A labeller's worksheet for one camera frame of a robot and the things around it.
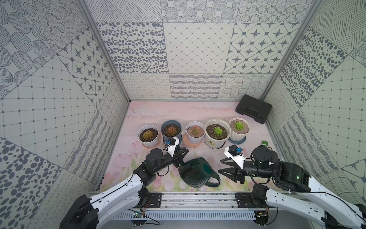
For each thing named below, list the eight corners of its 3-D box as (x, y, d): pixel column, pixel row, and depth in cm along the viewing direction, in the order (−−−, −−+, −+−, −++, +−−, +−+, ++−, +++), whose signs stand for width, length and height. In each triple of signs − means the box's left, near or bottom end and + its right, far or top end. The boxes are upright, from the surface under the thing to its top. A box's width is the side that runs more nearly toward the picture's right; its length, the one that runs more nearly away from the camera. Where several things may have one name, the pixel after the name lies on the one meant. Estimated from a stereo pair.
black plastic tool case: (234, 112, 116) (235, 107, 112) (243, 97, 127) (244, 93, 123) (263, 125, 107) (266, 121, 103) (270, 108, 119) (273, 104, 114)
